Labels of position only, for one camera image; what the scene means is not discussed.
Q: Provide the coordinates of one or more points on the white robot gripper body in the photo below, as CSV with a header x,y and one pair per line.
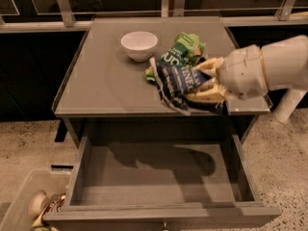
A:
x,y
243,71

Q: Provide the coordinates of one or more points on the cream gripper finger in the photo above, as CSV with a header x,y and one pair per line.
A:
x,y
214,94
210,67

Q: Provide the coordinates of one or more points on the blue kettle chip bag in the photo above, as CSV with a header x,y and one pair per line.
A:
x,y
173,82

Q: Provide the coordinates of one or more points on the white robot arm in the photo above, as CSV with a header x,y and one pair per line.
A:
x,y
285,65

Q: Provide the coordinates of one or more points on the green chip bag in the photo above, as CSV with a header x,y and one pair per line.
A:
x,y
186,51

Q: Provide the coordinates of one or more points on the grey cabinet counter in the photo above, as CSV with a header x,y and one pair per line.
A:
x,y
106,87

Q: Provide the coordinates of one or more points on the open grey top drawer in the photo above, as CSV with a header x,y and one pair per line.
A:
x,y
161,186

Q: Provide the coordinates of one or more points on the white ceramic bowl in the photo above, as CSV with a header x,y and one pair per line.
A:
x,y
139,45

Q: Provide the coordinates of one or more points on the brown snack packet in bin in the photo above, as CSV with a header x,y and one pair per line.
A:
x,y
54,206

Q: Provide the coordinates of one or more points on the metal glass railing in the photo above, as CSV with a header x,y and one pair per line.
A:
x,y
70,15

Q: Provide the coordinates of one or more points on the beige cup in bin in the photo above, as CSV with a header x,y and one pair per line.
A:
x,y
37,204

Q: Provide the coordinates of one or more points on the clear plastic storage bin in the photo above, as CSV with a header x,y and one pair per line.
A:
x,y
50,181

